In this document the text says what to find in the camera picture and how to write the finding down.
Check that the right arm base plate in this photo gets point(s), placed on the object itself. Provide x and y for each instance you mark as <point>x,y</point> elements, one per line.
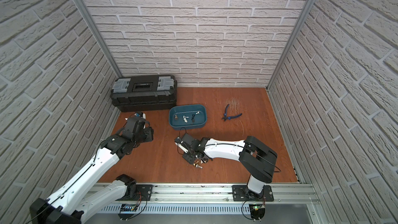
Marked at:
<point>241,193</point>

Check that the teal plastic storage tray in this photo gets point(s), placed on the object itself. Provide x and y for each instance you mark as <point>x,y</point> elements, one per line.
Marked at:
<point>188,117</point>

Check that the black plastic toolbox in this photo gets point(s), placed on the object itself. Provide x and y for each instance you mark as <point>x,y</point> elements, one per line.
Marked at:
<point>144,93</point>

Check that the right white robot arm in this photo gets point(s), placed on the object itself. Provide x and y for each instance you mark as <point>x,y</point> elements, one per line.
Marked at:
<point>257,158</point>

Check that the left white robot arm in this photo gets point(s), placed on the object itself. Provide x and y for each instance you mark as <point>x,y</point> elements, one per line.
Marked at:
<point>70,205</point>

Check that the right circuit board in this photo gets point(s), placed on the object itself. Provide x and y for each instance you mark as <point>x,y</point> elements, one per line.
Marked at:
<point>257,212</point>

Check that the aluminium mounting rail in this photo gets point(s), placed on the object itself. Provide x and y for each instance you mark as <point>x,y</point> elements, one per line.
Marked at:
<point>211,193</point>

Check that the circuit board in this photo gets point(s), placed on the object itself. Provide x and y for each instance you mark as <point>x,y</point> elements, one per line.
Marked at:
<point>257,212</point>
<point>128,211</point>

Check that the left circuit board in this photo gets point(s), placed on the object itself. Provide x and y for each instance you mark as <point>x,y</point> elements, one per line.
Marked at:
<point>128,211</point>

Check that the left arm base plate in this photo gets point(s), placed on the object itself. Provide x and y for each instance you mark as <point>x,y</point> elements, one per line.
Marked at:
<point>134,192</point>

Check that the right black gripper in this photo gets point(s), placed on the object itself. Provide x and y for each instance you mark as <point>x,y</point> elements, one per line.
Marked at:
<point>187,158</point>

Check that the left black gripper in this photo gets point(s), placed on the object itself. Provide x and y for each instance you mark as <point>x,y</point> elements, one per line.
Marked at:
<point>147,134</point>

